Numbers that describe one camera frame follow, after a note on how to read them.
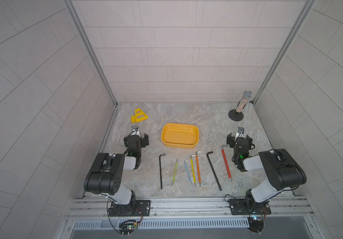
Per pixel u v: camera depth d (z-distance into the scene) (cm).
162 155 89
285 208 71
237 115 108
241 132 77
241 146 69
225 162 87
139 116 108
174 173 82
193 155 89
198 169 84
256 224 68
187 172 83
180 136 96
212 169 84
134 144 70
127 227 65
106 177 44
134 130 77
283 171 46
